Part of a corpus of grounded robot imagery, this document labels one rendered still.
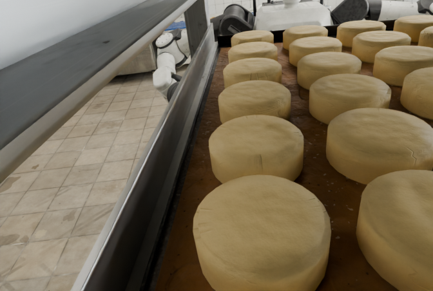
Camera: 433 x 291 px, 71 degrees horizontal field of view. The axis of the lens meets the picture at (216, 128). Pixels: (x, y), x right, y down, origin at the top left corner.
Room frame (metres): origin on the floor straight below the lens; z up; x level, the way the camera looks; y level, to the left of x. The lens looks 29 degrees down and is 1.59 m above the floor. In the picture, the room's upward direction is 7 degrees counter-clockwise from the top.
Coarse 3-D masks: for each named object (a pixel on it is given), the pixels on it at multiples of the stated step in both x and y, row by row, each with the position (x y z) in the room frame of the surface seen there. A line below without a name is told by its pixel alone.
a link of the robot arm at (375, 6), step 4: (368, 0) 1.14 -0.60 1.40; (372, 0) 1.14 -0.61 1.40; (376, 0) 1.13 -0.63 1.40; (380, 0) 1.13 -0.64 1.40; (372, 4) 1.12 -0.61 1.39; (376, 4) 1.11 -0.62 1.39; (380, 4) 1.11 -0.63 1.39; (372, 8) 1.11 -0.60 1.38; (376, 8) 1.10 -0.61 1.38; (380, 8) 1.10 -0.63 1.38; (368, 12) 1.12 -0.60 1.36; (372, 12) 1.10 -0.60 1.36; (376, 12) 1.10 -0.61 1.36; (380, 12) 1.10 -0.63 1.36; (368, 16) 1.13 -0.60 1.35; (372, 16) 1.10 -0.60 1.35; (376, 16) 1.10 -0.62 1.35; (368, 20) 1.14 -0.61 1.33; (372, 20) 1.10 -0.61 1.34; (376, 20) 1.10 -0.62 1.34
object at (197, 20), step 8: (200, 0) 0.41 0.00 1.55; (192, 8) 0.41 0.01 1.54; (200, 8) 0.41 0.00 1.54; (208, 8) 0.44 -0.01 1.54; (184, 16) 0.42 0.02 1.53; (192, 16) 0.41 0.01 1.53; (200, 16) 0.41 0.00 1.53; (208, 16) 0.43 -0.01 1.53; (192, 24) 0.42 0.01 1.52; (200, 24) 0.41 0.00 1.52; (208, 24) 0.42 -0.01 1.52; (192, 32) 0.42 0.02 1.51; (200, 32) 0.41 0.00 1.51; (192, 40) 0.42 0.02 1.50; (200, 40) 0.41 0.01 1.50; (192, 48) 0.42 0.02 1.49; (192, 56) 0.42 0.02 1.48
